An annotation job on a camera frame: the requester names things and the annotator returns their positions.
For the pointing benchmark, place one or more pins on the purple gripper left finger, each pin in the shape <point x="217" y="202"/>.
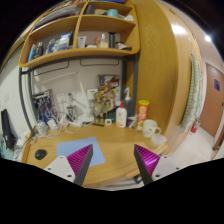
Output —
<point x="73" y="167"/>

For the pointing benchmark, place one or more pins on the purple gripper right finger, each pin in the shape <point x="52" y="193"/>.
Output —
<point x="153" y="167"/>

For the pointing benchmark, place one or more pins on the blue mouse pad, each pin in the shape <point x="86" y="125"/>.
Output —
<point x="67" y="148"/>

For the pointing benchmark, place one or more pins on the black computer mouse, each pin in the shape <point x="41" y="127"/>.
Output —
<point x="40" y="154"/>

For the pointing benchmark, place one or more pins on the white plastic cup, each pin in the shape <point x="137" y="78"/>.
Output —
<point x="158" y="140"/>

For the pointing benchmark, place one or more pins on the white ceramic mug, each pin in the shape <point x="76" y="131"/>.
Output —
<point x="150" y="127"/>

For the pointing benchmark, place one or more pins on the white spray bottle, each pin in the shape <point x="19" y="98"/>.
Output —
<point x="121" y="116"/>

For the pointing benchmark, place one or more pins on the red fire extinguisher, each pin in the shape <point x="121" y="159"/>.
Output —
<point x="195" y="125"/>

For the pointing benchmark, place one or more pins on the small white cube clock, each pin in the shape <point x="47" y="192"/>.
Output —
<point x="108" y="122"/>

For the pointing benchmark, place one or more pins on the red yellow chips can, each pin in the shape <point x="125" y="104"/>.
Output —
<point x="143" y="106"/>

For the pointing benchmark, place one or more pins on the wooden model figure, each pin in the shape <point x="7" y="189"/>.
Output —
<point x="100" y="109"/>

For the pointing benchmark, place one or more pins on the black bag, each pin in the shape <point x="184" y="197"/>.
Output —
<point x="9" y="138"/>

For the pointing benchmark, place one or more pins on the brown wooden door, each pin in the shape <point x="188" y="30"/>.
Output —
<point x="214" y="100"/>

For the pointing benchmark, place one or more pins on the colourful poster picture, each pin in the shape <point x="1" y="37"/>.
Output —
<point x="110" y="84"/>

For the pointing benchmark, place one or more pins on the blue bottle on shelf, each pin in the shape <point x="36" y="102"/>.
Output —
<point x="32" y="52"/>

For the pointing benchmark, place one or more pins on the white tube on shelf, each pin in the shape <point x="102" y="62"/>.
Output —
<point x="81" y="41"/>

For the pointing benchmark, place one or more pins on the black bottle on shelf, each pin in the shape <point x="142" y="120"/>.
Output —
<point x="111" y="39"/>

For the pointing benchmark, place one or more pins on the teal tape roll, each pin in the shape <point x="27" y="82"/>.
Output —
<point x="112" y="13"/>

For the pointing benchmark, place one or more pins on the wooden wall shelf unit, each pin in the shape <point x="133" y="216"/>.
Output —
<point x="89" y="28"/>

